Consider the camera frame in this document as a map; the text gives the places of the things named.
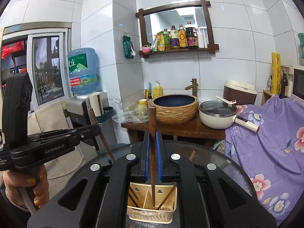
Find white microwave oven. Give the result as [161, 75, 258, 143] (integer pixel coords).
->
[287, 66, 304, 101]

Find dark soy sauce bottle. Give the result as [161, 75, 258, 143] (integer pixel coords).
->
[185, 21, 198, 48]

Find round glass table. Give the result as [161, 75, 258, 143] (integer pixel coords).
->
[39, 140, 258, 228]

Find green hanging packet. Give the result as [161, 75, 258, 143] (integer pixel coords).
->
[123, 36, 136, 59]

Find brown glass bottle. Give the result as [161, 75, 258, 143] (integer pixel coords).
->
[279, 71, 288, 99]

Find pink small bowl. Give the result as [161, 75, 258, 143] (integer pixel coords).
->
[142, 45, 151, 54]

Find brass faucet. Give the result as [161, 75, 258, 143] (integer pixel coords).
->
[184, 78, 198, 97]

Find left hand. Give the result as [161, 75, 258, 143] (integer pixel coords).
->
[3, 165, 49, 208]

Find water dispenser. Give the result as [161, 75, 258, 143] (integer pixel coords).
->
[65, 95, 117, 150]

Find clear plastic bag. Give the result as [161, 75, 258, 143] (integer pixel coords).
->
[112, 99, 149, 124]

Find woven pattern basin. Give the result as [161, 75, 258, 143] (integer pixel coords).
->
[151, 94, 198, 124]

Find beige cloth cover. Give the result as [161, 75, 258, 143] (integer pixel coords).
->
[27, 102, 69, 135]

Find beige plastic utensil holder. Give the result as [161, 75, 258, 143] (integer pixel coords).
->
[127, 183, 177, 224]

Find purple label bottle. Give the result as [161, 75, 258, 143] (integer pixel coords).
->
[169, 25, 179, 49]

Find brown white rice cooker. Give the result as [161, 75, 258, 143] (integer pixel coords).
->
[223, 80, 257, 105]

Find wooden framed mirror shelf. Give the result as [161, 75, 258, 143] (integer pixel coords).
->
[135, 0, 219, 58]

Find white electric pot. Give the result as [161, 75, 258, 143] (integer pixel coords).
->
[198, 96, 260, 133]

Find blue water bottle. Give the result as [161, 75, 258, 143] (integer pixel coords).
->
[67, 48, 99, 96]

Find black chopstick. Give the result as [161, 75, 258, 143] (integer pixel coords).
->
[128, 187, 139, 208]

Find paper cup holder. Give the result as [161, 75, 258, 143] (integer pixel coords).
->
[89, 92, 114, 124]

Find window frame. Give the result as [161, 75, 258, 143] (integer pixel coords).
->
[1, 22, 72, 111]

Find yellow roll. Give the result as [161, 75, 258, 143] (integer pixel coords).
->
[272, 52, 281, 94]

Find yellow oil bottle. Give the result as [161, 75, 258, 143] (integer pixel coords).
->
[178, 24, 188, 48]

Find yellow soap bottle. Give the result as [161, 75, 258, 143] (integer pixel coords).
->
[152, 81, 163, 98]

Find brown wooden chopstick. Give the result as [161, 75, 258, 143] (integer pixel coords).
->
[148, 102, 156, 207]

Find purple floral cloth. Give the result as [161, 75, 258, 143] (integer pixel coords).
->
[225, 95, 303, 225]

